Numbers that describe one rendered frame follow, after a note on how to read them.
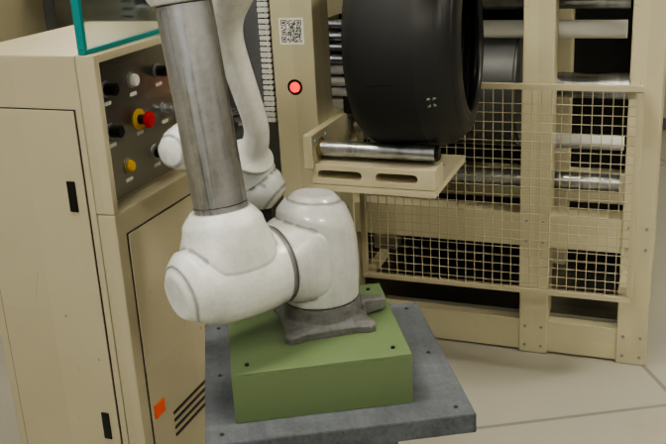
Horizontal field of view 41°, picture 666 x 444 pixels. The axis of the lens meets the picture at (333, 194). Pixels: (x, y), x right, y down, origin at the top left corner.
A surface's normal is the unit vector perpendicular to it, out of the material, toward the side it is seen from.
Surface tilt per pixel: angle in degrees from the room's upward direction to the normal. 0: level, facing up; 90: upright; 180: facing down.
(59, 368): 90
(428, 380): 0
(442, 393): 0
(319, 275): 94
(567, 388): 0
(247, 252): 78
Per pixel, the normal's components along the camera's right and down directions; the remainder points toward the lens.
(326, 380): 0.14, 0.30
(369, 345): -0.06, -0.95
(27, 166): -0.35, 0.31
